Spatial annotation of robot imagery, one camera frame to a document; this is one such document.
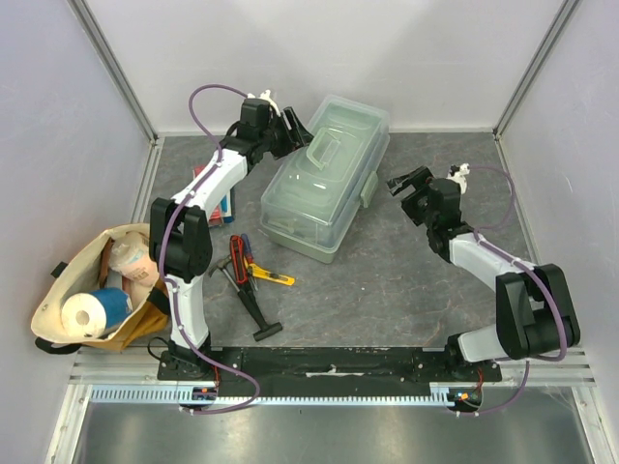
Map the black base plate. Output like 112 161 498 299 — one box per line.
157 345 503 387

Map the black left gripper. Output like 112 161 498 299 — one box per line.
260 109 316 163

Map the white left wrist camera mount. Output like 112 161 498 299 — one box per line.
247 89 281 116

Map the claw hammer black handle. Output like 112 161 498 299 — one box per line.
207 256 283 342

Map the yellow utility knife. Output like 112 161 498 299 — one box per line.
248 263 295 286

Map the beige canvas tote bag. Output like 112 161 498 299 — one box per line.
31 222 170 355

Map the white paper roll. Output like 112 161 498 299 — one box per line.
60 293 106 338

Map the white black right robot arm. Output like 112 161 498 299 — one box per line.
387 163 581 381

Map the blue tape roll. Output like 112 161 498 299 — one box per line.
92 287 133 336

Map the blue white small box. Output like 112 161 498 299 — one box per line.
209 188 235 227

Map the aluminium frame post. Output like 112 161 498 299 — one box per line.
492 0 581 140
67 0 159 143

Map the aluminium frame post right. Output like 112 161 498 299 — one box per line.
492 0 581 140

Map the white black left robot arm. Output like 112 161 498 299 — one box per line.
150 90 313 380

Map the translucent green tool box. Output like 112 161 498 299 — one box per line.
260 96 390 264

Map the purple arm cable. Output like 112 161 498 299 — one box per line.
452 163 570 420
163 84 263 417

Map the red box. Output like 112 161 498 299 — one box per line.
193 163 218 189

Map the aluminium frame post left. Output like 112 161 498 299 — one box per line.
67 0 159 143

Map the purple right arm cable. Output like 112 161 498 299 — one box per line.
452 163 570 420

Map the red black utility knife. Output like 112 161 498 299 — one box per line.
229 235 249 285

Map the blue handled screwdriver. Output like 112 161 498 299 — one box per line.
241 233 255 274

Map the white plastic package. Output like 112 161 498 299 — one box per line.
109 232 159 286

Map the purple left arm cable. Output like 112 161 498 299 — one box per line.
163 84 263 417

